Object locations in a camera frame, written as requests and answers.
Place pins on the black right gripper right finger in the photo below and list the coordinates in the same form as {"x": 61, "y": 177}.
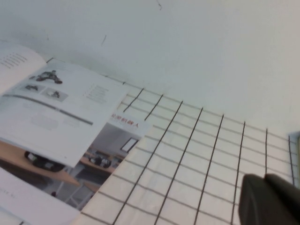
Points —
{"x": 286, "y": 188}

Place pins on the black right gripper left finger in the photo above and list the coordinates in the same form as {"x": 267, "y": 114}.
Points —
{"x": 255, "y": 206}

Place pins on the white black-grid tablecloth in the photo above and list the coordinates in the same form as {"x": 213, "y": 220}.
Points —
{"x": 199, "y": 152}

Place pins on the brochure with robot photo cover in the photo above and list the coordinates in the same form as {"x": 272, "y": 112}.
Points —
{"x": 107, "y": 145}

